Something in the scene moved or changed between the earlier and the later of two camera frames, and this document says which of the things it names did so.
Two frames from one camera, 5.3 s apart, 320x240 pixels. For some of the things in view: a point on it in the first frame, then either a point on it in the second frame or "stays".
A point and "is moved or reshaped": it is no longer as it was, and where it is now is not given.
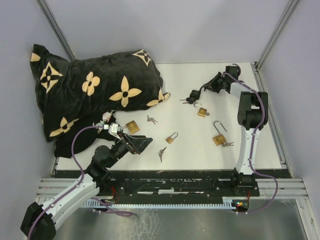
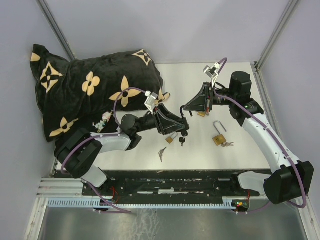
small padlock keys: [161, 152] stays
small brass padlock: [169, 140] stays
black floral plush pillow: [73, 91] stays
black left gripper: [134, 143] to [166, 122]
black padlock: [195, 94] is moved or reshaped
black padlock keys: [189, 100] to [182, 140]
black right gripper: [211, 85] to [199, 104]
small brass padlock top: [202, 111] stays
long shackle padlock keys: [227, 144] stays
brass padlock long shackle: [221, 125] stays
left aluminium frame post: [56, 27] stays
